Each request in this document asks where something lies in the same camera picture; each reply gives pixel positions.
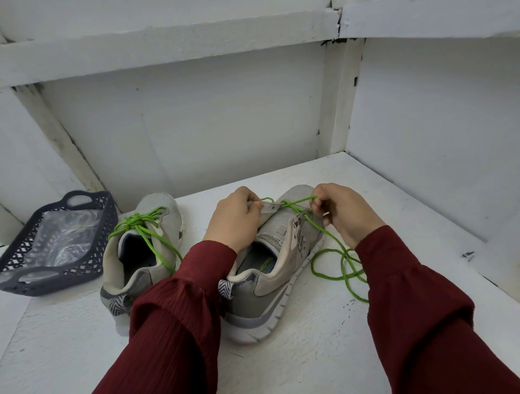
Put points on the person's right hand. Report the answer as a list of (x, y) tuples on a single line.
[(349, 213)]

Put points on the person's left hand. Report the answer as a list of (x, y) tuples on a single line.
[(234, 221)]

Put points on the green shoelace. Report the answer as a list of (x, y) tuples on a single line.
[(146, 227), (345, 261)]

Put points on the grey mesh shoe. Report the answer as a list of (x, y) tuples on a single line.
[(134, 264), (264, 284)]

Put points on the person's left forearm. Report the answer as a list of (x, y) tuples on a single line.
[(171, 325)]

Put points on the person's right forearm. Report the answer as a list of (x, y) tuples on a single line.
[(439, 316)]

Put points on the clear plastic bag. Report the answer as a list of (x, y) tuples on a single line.
[(61, 239)]

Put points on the dark plastic lattice basket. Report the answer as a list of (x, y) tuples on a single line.
[(16, 280)]

